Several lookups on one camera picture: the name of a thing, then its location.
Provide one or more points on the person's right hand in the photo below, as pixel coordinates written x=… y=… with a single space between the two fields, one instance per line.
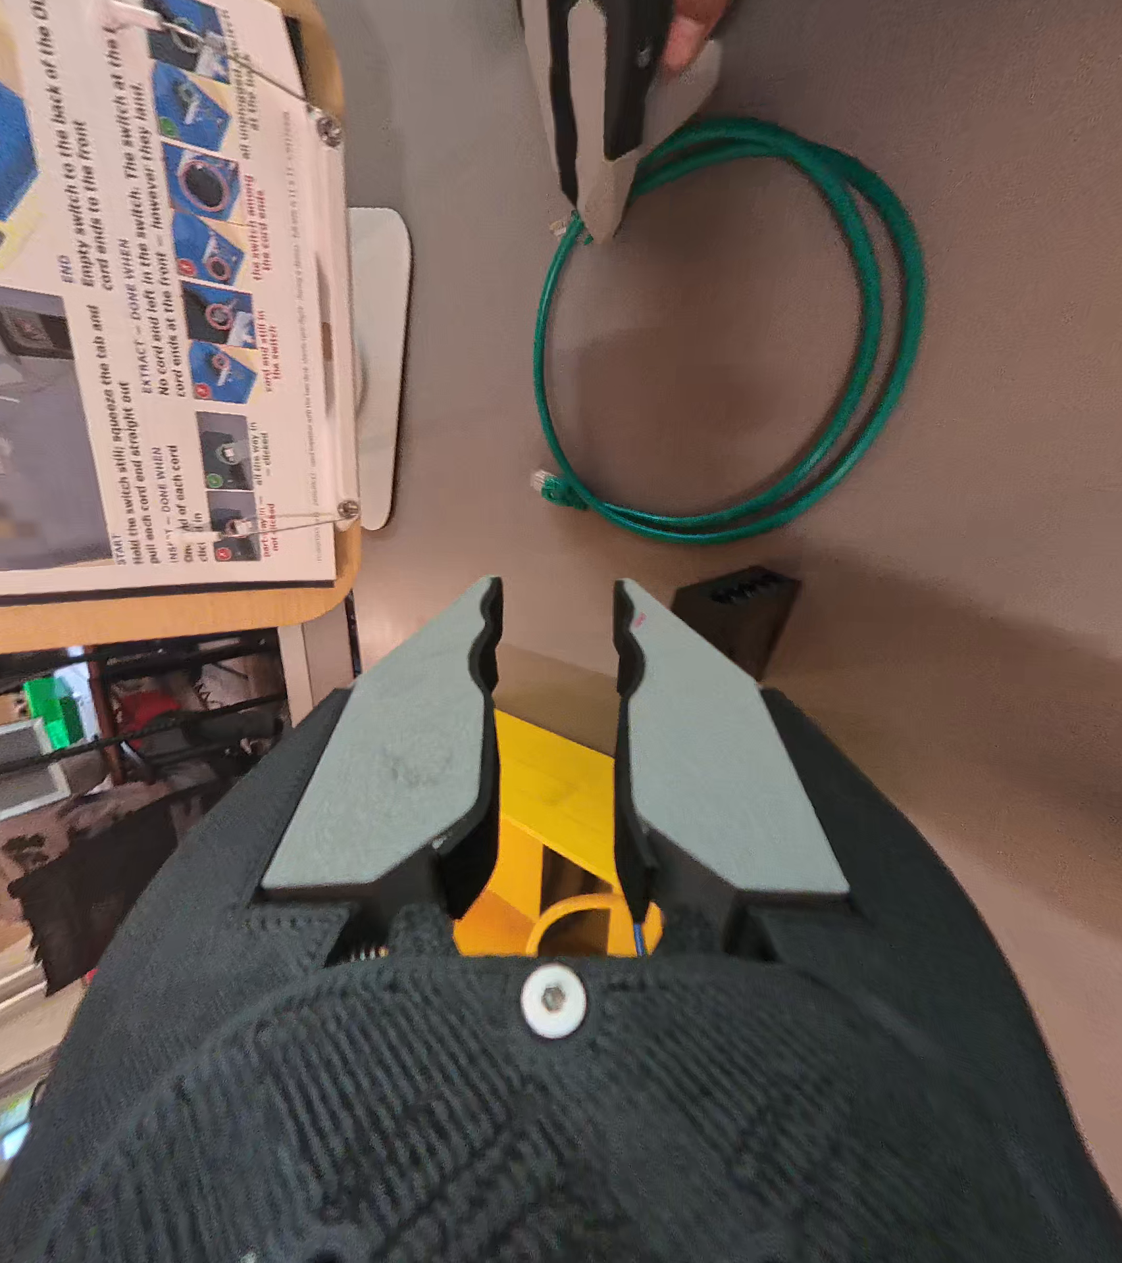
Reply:
x=695 y=29

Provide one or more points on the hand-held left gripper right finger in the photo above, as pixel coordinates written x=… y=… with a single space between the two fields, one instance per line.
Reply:
x=729 y=779

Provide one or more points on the black network switch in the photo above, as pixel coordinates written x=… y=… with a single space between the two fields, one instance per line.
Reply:
x=739 y=617

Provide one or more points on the yellow plastic bin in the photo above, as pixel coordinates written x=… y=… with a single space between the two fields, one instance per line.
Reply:
x=542 y=790

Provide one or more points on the white display stand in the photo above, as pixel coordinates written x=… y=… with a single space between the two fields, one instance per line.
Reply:
x=384 y=375

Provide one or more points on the small green box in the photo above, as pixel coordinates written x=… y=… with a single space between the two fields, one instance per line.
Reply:
x=56 y=711

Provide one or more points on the instruction sheet on stand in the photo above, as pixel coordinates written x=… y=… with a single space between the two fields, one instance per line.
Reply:
x=127 y=621

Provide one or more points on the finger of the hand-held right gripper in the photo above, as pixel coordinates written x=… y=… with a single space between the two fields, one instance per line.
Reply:
x=546 y=59
x=591 y=99

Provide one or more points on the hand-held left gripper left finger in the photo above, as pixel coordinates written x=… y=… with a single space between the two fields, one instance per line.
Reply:
x=393 y=779

